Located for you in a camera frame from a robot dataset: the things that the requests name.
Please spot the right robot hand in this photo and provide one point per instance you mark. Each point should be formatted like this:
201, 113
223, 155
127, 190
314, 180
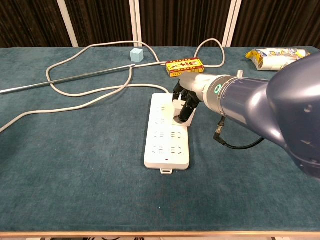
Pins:
192, 82

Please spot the white power adapter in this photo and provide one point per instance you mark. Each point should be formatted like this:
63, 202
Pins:
175, 110

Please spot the white power strip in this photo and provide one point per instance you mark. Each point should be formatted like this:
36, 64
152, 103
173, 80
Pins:
162, 150

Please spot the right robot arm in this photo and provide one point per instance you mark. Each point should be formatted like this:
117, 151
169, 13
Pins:
250, 100

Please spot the red yellow printed box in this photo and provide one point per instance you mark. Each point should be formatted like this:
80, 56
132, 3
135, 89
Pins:
185, 66

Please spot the light blue cube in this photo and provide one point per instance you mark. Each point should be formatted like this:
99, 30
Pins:
136, 55

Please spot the dark partition panel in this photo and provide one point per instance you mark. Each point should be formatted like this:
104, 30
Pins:
275, 20
25, 20
100, 20
182, 20

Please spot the pack of white rolls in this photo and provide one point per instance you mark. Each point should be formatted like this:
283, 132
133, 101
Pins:
270, 60

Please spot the thin metal rod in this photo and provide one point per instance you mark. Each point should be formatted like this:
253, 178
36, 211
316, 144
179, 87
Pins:
75, 77

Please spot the teal table cloth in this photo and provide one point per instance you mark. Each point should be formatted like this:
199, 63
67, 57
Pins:
75, 162

